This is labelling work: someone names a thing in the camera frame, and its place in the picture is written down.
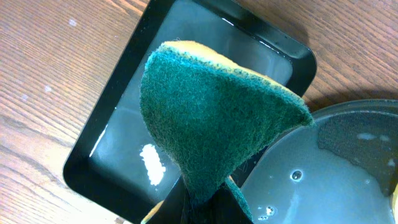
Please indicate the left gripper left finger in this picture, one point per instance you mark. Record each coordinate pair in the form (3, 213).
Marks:
(174, 208)

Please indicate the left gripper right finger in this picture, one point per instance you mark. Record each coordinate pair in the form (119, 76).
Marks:
(225, 209)

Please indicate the green yellow sponge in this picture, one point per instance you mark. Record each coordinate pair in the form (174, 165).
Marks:
(210, 115)

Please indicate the black rectangular tray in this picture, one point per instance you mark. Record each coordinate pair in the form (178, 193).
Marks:
(115, 162)

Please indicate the black round tray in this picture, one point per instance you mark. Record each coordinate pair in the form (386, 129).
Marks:
(343, 169)

